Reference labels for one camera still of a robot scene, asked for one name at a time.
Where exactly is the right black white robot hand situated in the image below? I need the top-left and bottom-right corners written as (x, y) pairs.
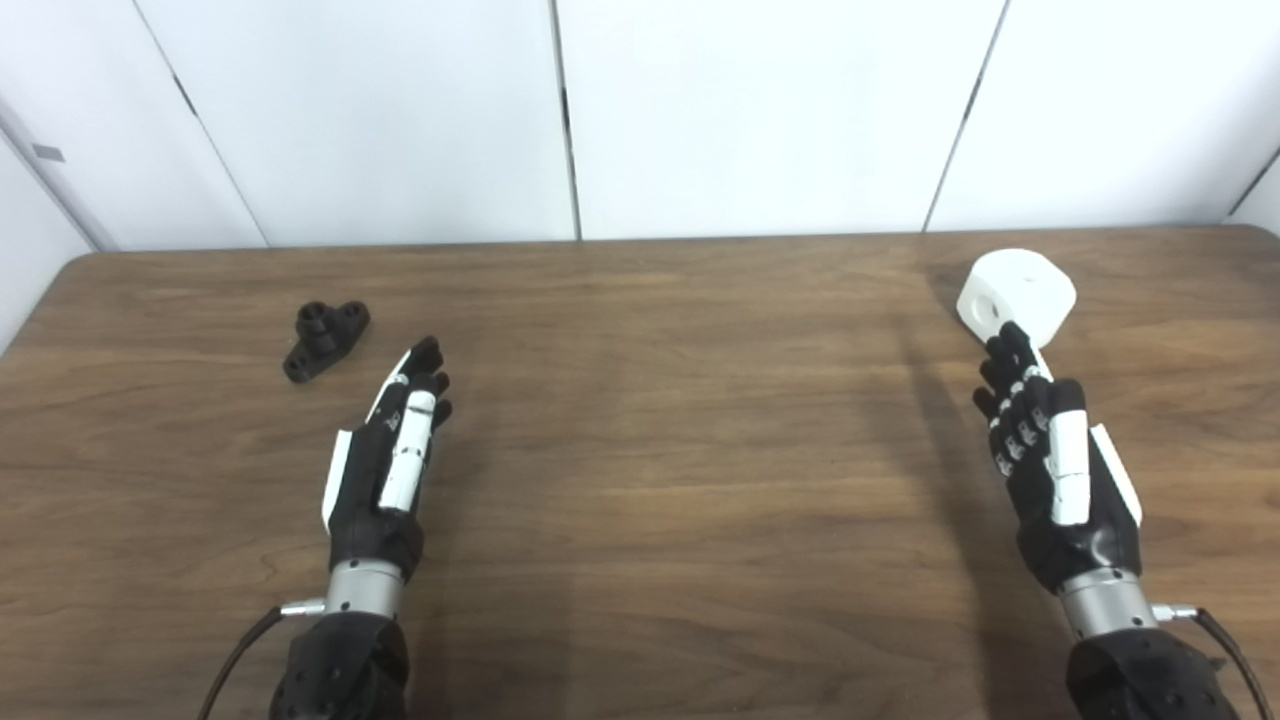
top-left (972, 321), bottom-right (1144, 593)

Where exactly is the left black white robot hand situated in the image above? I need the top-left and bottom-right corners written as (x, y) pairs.
top-left (321, 336), bottom-right (454, 586)

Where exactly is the black flanged holder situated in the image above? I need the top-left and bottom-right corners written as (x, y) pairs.
top-left (282, 301), bottom-right (372, 384)

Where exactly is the round white plastic piece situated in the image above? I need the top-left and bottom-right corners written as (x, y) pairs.
top-left (957, 249), bottom-right (1078, 351)

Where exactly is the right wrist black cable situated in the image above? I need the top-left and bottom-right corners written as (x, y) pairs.
top-left (1150, 603), bottom-right (1276, 720)

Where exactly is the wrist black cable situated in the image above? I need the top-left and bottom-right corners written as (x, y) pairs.
top-left (1150, 603), bottom-right (1276, 720)
top-left (197, 597), bottom-right (326, 720)

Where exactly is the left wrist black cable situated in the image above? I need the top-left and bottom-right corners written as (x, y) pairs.
top-left (197, 597), bottom-right (326, 720)

